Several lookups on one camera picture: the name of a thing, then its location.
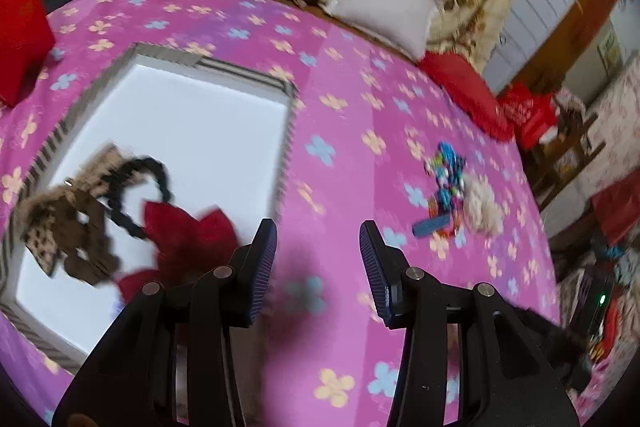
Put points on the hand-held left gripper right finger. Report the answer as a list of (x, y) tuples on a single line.
[(372, 267)]

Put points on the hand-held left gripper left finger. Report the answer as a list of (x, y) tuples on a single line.
[(265, 267)]

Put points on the navy striped headband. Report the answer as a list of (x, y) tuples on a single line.
[(430, 226)]

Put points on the multicolour bead strand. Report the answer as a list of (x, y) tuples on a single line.
[(445, 202)]

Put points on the cream fluffy pompom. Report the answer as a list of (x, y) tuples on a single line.
[(482, 207)]

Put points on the white tray with striped rim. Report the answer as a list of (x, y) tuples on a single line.
[(200, 132)]

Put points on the red cloth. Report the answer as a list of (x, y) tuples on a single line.
[(617, 212)]

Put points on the black scrunchie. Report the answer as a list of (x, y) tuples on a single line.
[(125, 219)]

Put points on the wooden chair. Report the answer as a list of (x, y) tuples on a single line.
[(570, 157)]

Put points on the pink floral blanket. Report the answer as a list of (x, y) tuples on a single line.
[(350, 107)]

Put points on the brown scrunchie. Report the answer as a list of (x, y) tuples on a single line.
[(85, 257)]

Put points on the red pillow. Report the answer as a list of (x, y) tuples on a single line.
[(465, 92)]

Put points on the red gift bag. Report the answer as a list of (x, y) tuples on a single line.
[(527, 112)]

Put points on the leopard print bow scrunchie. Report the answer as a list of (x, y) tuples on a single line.
[(40, 232)]

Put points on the white pillow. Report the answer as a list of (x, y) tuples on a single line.
[(385, 2)]

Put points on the red paper bag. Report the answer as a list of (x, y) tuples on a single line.
[(20, 32)]

